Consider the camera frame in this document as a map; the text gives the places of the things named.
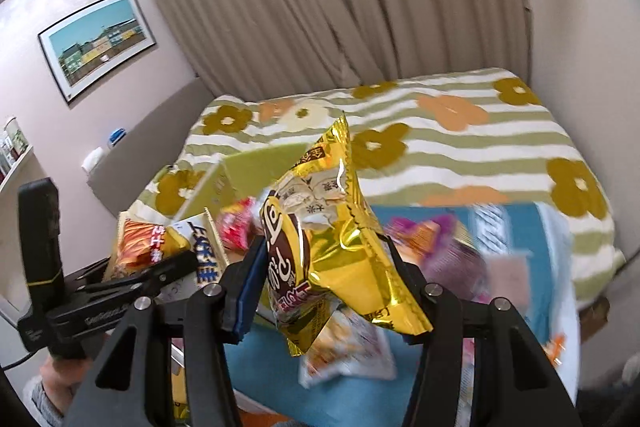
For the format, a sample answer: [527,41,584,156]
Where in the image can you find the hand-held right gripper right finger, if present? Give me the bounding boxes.
[382,239,583,427]

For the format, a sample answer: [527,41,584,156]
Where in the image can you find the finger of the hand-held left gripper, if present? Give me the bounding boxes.
[64,258,112,290]
[80,249,201,308]

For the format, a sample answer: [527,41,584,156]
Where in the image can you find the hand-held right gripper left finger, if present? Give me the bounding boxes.
[62,234,268,427]

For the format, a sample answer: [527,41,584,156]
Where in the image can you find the orange striped snack packet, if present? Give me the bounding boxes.
[111,217,193,282]

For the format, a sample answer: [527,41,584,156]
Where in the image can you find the gold snack packet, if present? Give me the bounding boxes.
[259,113,434,358]

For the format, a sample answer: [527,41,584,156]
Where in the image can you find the green cardboard box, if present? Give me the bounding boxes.
[167,142,322,268]

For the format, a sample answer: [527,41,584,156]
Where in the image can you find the person's left forearm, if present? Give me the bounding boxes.
[22,374,70,427]

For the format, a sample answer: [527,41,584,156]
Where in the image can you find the person's left hand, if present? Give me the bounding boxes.
[39,354,95,414]

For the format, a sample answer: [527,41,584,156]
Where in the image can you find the purple snack packet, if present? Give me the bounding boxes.
[385,213,493,304]

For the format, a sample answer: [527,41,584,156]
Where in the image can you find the white black-print snack packet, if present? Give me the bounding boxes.
[170,214,231,294]

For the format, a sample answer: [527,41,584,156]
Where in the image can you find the red snack packet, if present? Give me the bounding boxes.
[219,198,264,253]

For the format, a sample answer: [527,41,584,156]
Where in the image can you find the white object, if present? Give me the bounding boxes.
[82,147,109,174]

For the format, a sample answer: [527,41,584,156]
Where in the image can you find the green white container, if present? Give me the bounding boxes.
[0,116,29,168]

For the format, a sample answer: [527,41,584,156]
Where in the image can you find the yellow snack packet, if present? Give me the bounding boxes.
[170,342,194,427]

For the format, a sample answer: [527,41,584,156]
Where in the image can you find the teal cloth white patterned bands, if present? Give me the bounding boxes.
[227,202,583,427]

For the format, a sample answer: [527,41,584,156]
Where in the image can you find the striped floral blanket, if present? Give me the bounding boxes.
[135,67,627,309]

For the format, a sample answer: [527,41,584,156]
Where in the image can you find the grey headboard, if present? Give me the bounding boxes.
[82,77,217,219]

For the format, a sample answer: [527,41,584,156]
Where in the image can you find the framed building picture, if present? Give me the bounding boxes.
[37,0,157,106]

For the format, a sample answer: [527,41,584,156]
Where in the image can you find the white wall shelf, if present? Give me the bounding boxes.
[0,144,36,194]

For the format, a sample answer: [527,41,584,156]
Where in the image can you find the black cable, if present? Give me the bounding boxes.
[0,346,37,372]

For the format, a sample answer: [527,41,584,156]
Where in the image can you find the wooden bed frame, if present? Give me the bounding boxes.
[580,294,614,339]

